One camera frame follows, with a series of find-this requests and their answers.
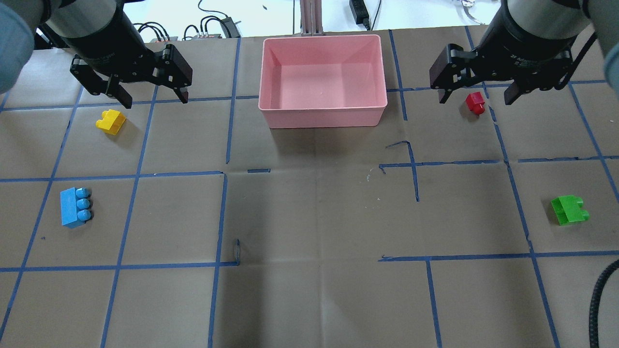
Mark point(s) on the black power adapter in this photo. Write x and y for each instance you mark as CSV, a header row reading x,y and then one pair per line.
x,y
360,13

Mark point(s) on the pink plastic box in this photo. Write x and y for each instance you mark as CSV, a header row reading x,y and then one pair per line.
x,y
322,82

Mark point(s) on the green toy block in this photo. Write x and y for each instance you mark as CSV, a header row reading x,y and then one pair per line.
x,y
569,210

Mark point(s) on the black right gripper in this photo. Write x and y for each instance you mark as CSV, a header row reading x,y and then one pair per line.
x,y
523,48

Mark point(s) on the blue toy block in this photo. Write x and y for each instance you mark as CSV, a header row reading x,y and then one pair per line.
x,y
75,207

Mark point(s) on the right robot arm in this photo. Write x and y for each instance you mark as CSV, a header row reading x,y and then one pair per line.
x,y
587,20

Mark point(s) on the yellow toy block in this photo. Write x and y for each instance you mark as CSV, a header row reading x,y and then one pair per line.
x,y
110,122

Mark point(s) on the black usb hub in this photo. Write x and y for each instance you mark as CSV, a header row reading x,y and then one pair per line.
x,y
229,28

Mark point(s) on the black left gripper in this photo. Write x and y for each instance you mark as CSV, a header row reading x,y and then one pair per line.
x,y
107,48

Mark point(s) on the red toy block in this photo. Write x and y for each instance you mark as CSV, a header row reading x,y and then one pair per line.
x,y
475,102

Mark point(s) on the aluminium frame post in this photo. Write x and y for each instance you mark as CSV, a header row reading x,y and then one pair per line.
x,y
311,18

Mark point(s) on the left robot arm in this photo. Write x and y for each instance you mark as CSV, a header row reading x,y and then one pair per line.
x,y
21,18

